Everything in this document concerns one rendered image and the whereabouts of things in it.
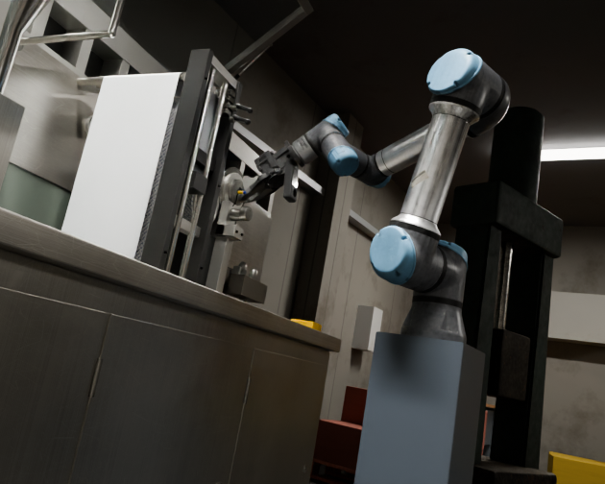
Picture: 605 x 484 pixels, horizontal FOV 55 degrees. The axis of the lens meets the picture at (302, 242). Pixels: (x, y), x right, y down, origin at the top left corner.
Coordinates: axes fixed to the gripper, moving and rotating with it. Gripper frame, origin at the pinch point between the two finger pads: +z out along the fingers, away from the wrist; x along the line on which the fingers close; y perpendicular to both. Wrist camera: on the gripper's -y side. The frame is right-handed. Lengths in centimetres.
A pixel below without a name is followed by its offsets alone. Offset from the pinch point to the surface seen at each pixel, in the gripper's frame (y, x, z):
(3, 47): 11, 75, 8
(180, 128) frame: -3.0, 44.1, -5.8
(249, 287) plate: -17.4, -12.9, 15.3
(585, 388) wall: -84, -611, -91
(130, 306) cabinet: -45, 66, 9
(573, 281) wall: 23, -614, -156
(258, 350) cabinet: -46, 19, 10
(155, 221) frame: -18.9, 44.1, 8.5
